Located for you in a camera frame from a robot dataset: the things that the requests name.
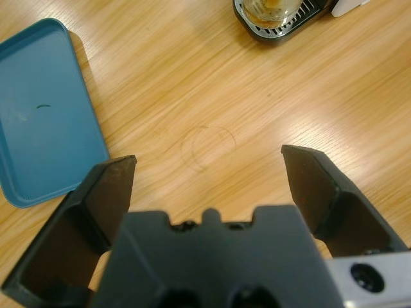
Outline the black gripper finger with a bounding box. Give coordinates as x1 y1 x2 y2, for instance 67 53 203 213
281 144 410 259
1 155 137 305

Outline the white capsule coffee machine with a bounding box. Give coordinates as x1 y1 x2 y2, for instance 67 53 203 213
232 0 373 44

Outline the clear drinking glass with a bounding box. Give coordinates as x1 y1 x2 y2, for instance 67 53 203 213
240 0 304 28

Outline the teal plastic tray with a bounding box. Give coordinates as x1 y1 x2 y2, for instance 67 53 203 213
0 18 110 209

